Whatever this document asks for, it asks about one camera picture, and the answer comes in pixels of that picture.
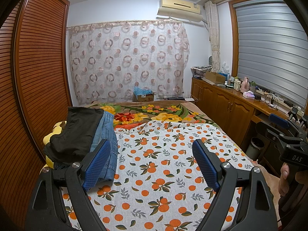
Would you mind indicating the small black tripod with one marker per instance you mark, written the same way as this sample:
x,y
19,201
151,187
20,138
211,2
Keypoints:
x,y
293,115

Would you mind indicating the cardboard box with blue cloth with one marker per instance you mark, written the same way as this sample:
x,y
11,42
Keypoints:
x,y
144,96

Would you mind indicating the floral blanket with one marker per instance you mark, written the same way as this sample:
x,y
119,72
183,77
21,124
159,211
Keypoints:
x,y
149,113

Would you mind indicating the grey window blind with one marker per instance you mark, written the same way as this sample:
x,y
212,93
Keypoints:
x,y
269,50

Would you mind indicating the pink tissue pack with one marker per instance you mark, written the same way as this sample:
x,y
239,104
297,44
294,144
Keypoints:
x,y
248,95

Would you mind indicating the plastic bag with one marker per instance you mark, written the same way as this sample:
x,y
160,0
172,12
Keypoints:
x,y
223,67

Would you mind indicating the orange fruit print bed sheet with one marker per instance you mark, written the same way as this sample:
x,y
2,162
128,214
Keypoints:
x,y
156,173

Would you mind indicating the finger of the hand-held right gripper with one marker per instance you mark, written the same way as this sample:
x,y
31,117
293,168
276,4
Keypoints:
x,y
269,132
279,121

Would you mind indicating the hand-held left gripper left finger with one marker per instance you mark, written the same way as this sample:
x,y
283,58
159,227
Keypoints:
x,y
98,163

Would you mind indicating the wooden slatted wardrobe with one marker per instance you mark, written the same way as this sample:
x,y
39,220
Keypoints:
x,y
36,77

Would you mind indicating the person's right hand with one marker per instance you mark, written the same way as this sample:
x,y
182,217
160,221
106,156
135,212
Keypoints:
x,y
286,180

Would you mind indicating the open cardboard box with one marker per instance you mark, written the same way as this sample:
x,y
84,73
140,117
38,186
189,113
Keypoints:
x,y
215,77

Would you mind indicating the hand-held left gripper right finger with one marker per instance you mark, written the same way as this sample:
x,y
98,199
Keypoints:
x,y
207,166

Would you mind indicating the basket of small things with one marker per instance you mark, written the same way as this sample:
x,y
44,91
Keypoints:
x,y
201,71

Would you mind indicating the grey trash can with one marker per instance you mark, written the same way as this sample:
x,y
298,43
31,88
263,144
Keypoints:
x,y
255,148

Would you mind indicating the beige window curtain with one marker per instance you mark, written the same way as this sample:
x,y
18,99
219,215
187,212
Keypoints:
x,y
214,36

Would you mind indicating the yellow plush toy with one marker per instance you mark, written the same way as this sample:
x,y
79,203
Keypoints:
x,y
56,128

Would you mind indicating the long wooden cabinet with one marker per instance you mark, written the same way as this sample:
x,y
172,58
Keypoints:
x,y
223,103

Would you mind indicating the black pants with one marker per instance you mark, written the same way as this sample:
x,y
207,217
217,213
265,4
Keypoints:
x,y
72,137

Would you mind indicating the green bottle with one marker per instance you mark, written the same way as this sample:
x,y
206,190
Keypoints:
x,y
253,87

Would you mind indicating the wall air conditioner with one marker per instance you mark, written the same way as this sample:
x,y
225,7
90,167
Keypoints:
x,y
180,8

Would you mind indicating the circle pattern sheer curtain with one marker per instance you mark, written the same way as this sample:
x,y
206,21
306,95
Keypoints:
x,y
125,60

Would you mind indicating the blue denim jeans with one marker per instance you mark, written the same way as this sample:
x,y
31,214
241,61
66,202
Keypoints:
x,y
105,130
110,163

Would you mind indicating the pink bottle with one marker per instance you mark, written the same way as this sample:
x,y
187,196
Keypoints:
x,y
245,84

